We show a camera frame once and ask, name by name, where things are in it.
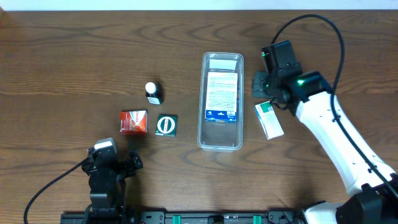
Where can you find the blue tall carton box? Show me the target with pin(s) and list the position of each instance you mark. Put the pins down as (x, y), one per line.
(221, 97)

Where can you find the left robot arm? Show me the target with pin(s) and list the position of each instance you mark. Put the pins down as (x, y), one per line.
(107, 181)

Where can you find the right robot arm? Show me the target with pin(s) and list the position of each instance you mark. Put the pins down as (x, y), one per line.
(370, 183)

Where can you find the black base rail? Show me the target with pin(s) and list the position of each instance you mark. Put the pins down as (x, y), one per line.
(158, 217)

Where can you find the red orange small box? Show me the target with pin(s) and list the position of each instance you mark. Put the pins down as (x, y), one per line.
(133, 122)

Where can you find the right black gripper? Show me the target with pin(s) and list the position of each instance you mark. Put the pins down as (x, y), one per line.
(259, 84)

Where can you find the white green medicine box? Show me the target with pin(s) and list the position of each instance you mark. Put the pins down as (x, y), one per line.
(268, 120)

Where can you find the clear plastic container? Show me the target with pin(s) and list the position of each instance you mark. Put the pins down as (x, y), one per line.
(221, 136)

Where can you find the dark bottle white cap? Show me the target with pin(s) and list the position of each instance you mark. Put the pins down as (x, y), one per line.
(153, 93)

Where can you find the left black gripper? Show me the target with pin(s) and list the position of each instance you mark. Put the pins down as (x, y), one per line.
(126, 166)

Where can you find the green box white circle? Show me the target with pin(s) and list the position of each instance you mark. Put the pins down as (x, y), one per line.
(166, 125)

